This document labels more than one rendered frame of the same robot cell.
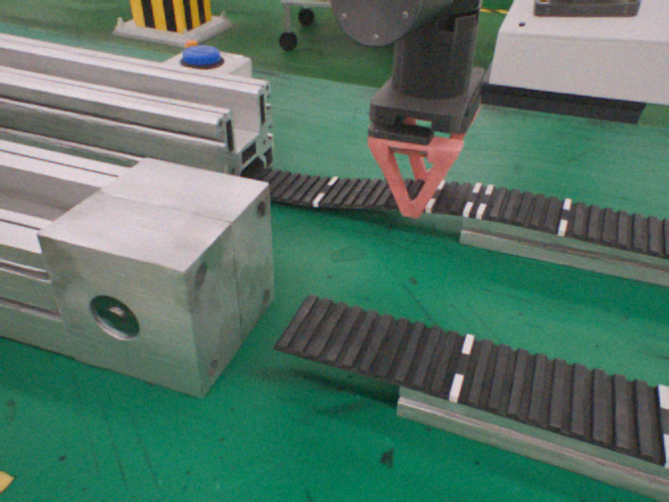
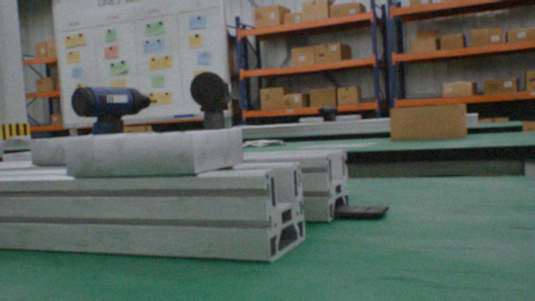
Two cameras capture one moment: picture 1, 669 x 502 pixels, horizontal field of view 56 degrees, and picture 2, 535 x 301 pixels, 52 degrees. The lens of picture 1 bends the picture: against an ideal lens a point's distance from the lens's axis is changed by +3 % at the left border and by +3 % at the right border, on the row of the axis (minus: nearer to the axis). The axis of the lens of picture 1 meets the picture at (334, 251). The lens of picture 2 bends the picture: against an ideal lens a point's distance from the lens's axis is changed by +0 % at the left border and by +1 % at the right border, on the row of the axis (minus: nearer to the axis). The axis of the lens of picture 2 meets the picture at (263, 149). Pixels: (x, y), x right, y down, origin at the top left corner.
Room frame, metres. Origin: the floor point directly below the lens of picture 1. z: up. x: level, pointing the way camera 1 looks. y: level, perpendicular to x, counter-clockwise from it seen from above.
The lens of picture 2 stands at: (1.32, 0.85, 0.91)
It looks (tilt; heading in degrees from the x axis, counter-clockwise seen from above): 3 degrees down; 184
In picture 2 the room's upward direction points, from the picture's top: 4 degrees counter-clockwise
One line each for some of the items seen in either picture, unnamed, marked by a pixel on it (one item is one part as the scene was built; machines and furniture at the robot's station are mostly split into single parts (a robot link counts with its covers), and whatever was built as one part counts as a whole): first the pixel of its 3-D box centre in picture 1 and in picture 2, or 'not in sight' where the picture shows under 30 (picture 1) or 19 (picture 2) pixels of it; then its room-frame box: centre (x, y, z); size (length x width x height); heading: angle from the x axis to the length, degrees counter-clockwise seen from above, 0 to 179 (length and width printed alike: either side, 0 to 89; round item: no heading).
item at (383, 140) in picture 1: (419, 156); not in sight; (0.43, -0.07, 0.85); 0.07 x 0.07 x 0.09; 70
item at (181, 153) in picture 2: not in sight; (158, 164); (0.72, 0.69, 0.87); 0.16 x 0.11 x 0.07; 70
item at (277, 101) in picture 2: not in sight; (313, 83); (-9.61, 1.16, 1.58); 2.83 x 0.98 x 3.15; 69
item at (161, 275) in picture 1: (184, 260); not in sight; (0.32, 0.10, 0.83); 0.12 x 0.09 x 0.10; 160
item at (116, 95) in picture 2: not in sight; (123, 140); (0.21, 0.49, 0.89); 0.20 x 0.08 x 0.22; 148
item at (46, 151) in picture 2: not in sight; (95, 156); (0.46, 0.52, 0.87); 0.16 x 0.11 x 0.07; 70
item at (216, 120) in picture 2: not in sight; (217, 135); (0.33, 0.70, 0.89); 0.20 x 0.08 x 0.22; 1
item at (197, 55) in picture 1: (201, 59); not in sight; (0.66, 0.15, 0.84); 0.04 x 0.04 x 0.02
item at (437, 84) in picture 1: (432, 60); not in sight; (0.45, -0.07, 0.92); 0.10 x 0.07 x 0.07; 160
